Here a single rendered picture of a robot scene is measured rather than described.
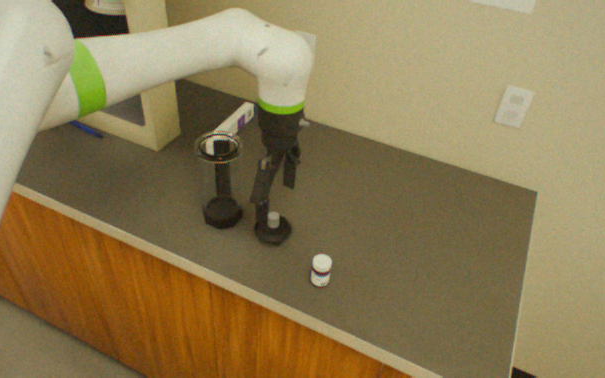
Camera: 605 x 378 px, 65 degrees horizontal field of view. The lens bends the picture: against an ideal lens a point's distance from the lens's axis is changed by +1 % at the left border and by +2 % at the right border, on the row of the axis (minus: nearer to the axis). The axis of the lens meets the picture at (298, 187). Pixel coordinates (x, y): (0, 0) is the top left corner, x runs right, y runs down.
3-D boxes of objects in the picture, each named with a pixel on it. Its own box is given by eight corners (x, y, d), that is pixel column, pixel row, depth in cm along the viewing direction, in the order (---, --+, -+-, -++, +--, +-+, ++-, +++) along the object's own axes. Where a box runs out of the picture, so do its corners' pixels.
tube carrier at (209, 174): (216, 192, 126) (212, 125, 112) (251, 206, 123) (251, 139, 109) (192, 217, 119) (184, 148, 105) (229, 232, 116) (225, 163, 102)
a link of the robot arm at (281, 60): (284, 51, 78) (328, 34, 84) (235, 26, 84) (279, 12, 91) (280, 123, 87) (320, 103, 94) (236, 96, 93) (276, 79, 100)
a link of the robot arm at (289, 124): (268, 84, 98) (245, 103, 91) (319, 100, 95) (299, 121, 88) (267, 109, 102) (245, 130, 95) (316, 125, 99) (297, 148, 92)
